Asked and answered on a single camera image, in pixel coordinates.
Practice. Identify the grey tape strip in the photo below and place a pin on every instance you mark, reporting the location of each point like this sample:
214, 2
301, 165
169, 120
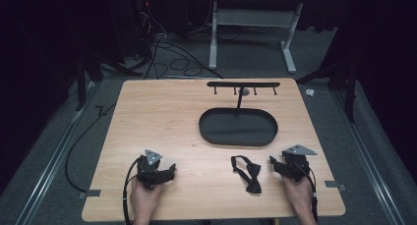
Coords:
334, 184
89, 194

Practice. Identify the white metal table frame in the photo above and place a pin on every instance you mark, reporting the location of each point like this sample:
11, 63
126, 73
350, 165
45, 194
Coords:
252, 18

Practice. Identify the person's right hand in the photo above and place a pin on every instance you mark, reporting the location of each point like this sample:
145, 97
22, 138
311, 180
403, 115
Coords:
297, 194

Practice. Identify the metal floor rail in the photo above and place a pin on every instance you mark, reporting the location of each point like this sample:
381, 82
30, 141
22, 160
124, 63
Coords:
49, 169
370, 166

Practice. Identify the small grey round disc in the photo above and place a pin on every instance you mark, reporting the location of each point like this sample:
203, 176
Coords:
245, 92

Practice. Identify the person's left hand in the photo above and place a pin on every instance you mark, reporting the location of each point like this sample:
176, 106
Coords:
144, 198

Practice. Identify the black bow tie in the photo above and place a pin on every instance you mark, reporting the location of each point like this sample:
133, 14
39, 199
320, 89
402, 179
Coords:
250, 176

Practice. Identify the black hook rack with tray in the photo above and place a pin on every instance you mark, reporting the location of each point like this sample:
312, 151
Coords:
238, 126

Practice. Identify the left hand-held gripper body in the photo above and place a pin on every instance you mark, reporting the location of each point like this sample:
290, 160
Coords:
149, 171

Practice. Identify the white crumpled scrap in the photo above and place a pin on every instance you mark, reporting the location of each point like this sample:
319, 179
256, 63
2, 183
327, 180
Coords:
309, 92

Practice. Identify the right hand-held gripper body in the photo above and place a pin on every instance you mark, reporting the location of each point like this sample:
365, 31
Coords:
296, 166

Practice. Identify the black metal stand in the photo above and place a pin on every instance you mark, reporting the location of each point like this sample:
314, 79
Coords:
81, 87
350, 90

